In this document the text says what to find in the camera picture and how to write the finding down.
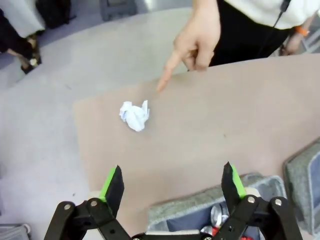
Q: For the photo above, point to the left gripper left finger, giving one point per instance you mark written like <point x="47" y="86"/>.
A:
<point x="115" y="190"/>

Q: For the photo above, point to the person in white sweater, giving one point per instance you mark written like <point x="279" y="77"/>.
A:
<point x="250" y="37"/>

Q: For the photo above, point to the crushed black soda can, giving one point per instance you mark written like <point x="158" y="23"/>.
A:
<point x="218" y="213"/>

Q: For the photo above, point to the person's left forearm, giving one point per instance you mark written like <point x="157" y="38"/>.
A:
<point x="309" y="22"/>

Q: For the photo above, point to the crushed red soda can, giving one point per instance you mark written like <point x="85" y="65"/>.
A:
<point x="207" y="229"/>

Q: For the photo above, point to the person's right forearm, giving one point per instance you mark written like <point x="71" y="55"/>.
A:
<point x="206" y="11"/>

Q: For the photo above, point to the person's left hand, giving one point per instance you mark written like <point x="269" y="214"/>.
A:
<point x="293" y="42"/>

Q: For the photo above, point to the orange wrist watch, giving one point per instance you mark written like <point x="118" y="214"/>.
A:
<point x="302" y="31"/>

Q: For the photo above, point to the grey fabric basket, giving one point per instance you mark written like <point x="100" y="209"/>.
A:
<point x="300" y="180"/>
<point x="190" y="205"/>

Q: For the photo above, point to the person's right hand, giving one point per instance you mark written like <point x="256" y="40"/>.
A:
<point x="197" y="47"/>

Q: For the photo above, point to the white paper ball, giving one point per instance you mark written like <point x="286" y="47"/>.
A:
<point x="135" y="117"/>

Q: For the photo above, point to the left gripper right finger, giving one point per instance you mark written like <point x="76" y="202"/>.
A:
<point x="232" y="187"/>

